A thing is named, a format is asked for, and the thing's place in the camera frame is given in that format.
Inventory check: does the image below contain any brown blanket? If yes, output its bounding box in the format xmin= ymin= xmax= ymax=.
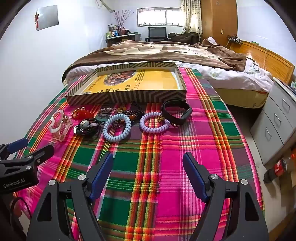
xmin=67 ymin=38 xmax=247 ymax=72

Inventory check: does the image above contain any grey desk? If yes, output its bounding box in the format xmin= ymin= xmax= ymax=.
xmin=105 ymin=32 xmax=142 ymax=47

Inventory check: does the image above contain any grey drawer cabinet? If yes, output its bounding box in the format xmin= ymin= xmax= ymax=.
xmin=250 ymin=77 xmax=296 ymax=165

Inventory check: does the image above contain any plaid cloth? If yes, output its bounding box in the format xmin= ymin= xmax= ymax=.
xmin=13 ymin=66 xmax=265 ymax=241

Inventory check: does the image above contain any dark clothes pile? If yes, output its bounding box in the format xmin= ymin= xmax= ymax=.
xmin=168 ymin=32 xmax=200 ymax=44

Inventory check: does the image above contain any bunch of dry branches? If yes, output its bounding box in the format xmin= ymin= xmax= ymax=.
xmin=113 ymin=10 xmax=134 ymax=33

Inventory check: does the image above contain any dark beaded bracelet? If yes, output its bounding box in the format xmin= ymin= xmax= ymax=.
xmin=98 ymin=107 xmax=119 ymax=116

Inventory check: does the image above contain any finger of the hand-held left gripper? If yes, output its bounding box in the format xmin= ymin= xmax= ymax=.
xmin=14 ymin=145 xmax=55 ymax=171
xmin=0 ymin=138 xmax=28 ymax=160

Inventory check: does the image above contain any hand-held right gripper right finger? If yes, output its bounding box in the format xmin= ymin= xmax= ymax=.
xmin=182 ymin=152 xmax=270 ymax=241

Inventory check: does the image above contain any wooden wardrobe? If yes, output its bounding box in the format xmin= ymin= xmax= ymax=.
xmin=200 ymin=0 xmax=238 ymax=49

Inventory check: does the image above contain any black cable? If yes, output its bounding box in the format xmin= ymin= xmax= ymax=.
xmin=9 ymin=197 xmax=31 ymax=220

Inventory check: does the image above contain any wooden headboard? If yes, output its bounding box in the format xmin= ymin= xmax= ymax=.
xmin=228 ymin=39 xmax=296 ymax=85

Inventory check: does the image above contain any striped cardboard box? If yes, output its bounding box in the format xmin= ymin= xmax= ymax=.
xmin=65 ymin=61 xmax=187 ymax=106

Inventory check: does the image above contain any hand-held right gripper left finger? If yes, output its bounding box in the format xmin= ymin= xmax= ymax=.
xmin=26 ymin=152 xmax=114 ymax=241

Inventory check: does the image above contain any yellow mattress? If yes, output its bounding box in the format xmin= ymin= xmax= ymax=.
xmin=214 ymin=87 xmax=270 ymax=109

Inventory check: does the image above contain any red beaded bracelet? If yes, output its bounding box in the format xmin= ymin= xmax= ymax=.
xmin=72 ymin=107 xmax=94 ymax=120

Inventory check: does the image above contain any cluster of bottles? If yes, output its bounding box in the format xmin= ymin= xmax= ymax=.
xmin=106 ymin=23 xmax=131 ymax=39

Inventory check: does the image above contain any white floral quilt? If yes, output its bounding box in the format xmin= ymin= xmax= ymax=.
xmin=62 ymin=58 xmax=274 ymax=93

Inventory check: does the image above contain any purple spiral hair tie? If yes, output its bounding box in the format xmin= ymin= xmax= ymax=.
xmin=139 ymin=112 xmax=170 ymax=133

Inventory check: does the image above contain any blue spiral hair tie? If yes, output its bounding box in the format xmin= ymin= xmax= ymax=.
xmin=102 ymin=113 xmax=132 ymax=142

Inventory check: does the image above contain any clear plastic hair clip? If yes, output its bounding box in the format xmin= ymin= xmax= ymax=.
xmin=50 ymin=110 xmax=74 ymax=142

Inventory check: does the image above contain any cola bottle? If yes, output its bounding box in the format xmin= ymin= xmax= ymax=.
xmin=264 ymin=148 xmax=296 ymax=184

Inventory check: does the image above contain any window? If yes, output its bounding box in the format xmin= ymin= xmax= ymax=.
xmin=136 ymin=7 xmax=182 ymax=27

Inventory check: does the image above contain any black hair tie with charms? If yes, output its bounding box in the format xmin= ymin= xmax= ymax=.
xmin=73 ymin=117 xmax=105 ymax=136

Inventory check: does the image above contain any silver wall poster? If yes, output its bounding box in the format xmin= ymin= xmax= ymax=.
xmin=36 ymin=5 xmax=59 ymax=30

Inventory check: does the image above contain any patterned curtain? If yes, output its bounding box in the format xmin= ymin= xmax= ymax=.
xmin=180 ymin=0 xmax=203 ymax=35

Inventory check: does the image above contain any black wristband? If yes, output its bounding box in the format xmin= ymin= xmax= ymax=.
xmin=161 ymin=98 xmax=193 ymax=124

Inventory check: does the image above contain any black office chair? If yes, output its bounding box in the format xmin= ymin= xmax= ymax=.
xmin=145 ymin=26 xmax=168 ymax=42

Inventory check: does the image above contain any amber beaded bracelet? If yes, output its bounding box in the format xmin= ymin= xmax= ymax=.
xmin=117 ymin=105 xmax=142 ymax=124

